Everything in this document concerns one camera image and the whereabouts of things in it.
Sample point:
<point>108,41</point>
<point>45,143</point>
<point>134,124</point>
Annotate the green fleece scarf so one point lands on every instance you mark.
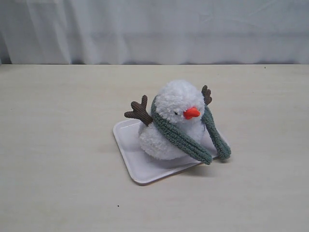
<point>181,140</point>

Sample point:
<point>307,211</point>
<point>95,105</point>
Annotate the white plush snowman toy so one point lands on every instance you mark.
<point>175,98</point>

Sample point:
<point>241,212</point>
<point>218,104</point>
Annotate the white rectangular tray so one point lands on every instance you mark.
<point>142,168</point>

